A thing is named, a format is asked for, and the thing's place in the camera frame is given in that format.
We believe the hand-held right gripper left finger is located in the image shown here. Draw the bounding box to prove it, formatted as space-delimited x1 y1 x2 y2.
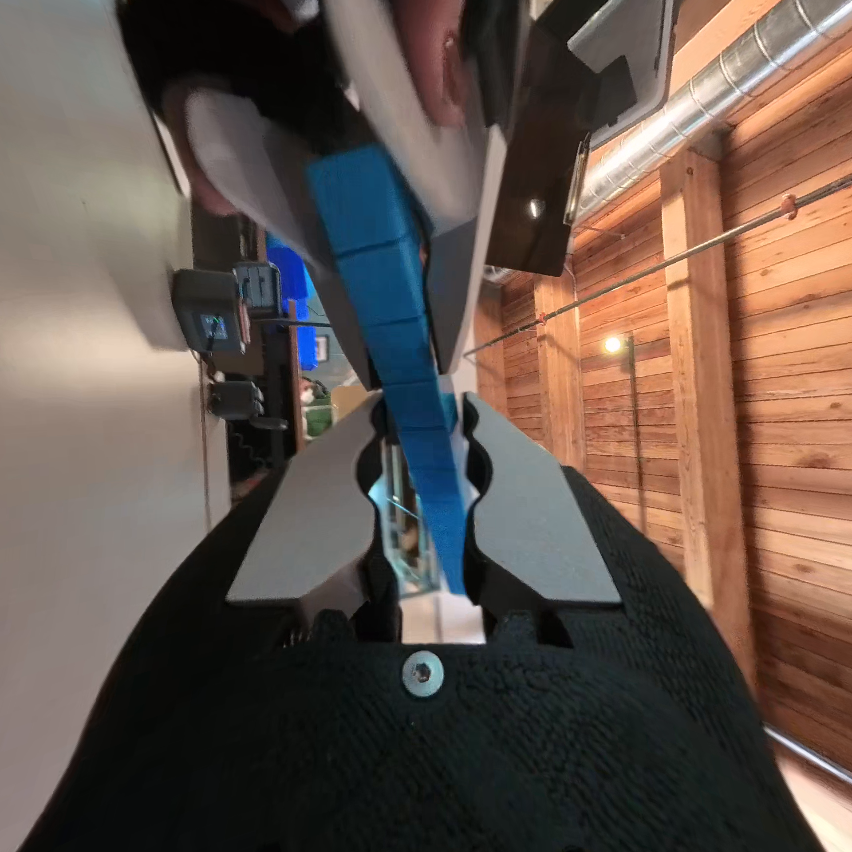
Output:
226 391 402 641

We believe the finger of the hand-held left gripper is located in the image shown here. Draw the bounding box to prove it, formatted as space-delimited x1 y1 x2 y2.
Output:
183 88 386 395
325 0 508 375

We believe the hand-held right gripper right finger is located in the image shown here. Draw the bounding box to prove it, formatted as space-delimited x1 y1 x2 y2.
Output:
464 391 624 618

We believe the light blue segmented bar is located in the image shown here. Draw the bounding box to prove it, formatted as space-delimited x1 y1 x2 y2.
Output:
306 148 481 596

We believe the person's left hand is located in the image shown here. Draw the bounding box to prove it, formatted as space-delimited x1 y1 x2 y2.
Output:
402 0 471 130

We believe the wood-framed mirror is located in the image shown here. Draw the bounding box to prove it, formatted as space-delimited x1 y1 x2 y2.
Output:
485 0 595 278

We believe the small blue bin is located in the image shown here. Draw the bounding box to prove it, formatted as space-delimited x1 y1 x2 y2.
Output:
265 233 319 371

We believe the black case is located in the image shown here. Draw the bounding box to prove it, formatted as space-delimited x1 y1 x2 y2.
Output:
233 261 282 320

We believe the black ceiling pole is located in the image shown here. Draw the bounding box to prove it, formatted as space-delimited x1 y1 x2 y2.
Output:
624 335 652 535

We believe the black charger device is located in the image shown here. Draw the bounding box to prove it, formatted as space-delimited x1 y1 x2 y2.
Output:
208 379 288 435

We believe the black device with screen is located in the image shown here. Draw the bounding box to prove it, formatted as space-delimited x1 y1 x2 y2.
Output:
172 266 251 355

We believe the metal ceiling rod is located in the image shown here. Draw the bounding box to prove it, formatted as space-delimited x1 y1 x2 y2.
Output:
462 178 852 358

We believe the metal air duct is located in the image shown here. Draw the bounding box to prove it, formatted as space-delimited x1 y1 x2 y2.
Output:
489 0 852 284

